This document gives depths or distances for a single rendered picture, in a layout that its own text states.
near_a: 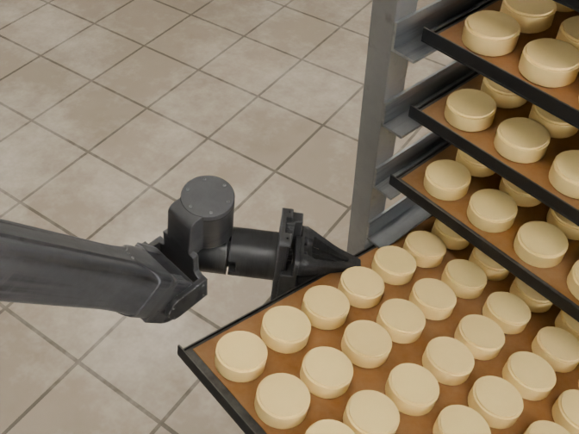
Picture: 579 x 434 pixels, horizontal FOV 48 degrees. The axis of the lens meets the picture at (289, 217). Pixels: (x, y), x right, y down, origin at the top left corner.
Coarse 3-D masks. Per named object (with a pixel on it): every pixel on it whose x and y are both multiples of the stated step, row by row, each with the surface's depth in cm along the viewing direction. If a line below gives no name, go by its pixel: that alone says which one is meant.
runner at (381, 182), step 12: (432, 132) 76; (420, 144) 76; (432, 144) 78; (396, 156) 73; (408, 156) 75; (420, 156) 77; (384, 168) 73; (396, 168) 75; (384, 180) 75; (384, 192) 73; (396, 192) 73
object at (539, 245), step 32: (448, 160) 74; (448, 192) 71; (480, 192) 70; (512, 192) 71; (480, 224) 69; (512, 224) 69; (544, 224) 67; (512, 256) 67; (544, 256) 65; (576, 256) 67; (576, 288) 63
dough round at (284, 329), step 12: (276, 312) 67; (288, 312) 67; (300, 312) 68; (264, 324) 66; (276, 324) 66; (288, 324) 66; (300, 324) 66; (264, 336) 66; (276, 336) 65; (288, 336) 65; (300, 336) 65; (276, 348) 65; (288, 348) 65; (300, 348) 66
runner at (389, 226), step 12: (396, 204) 81; (408, 204) 83; (384, 216) 80; (396, 216) 83; (408, 216) 83; (420, 216) 83; (372, 228) 80; (384, 228) 82; (396, 228) 82; (408, 228) 82; (372, 240) 80; (384, 240) 80; (396, 240) 81
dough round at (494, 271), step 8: (472, 256) 79; (480, 256) 79; (488, 256) 79; (480, 264) 78; (488, 264) 78; (496, 264) 78; (488, 272) 78; (496, 272) 78; (504, 272) 78; (496, 280) 79
